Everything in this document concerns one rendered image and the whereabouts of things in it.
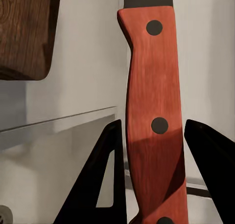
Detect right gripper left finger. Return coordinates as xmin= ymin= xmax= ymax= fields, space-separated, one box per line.
xmin=53 ymin=119 xmax=127 ymax=224

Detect parer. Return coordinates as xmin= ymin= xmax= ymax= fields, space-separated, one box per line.
xmin=117 ymin=0 xmax=188 ymax=224

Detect cutting board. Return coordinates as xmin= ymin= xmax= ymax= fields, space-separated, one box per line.
xmin=0 ymin=0 xmax=60 ymax=81

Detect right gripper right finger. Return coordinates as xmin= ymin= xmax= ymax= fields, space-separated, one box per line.
xmin=184 ymin=119 xmax=235 ymax=224

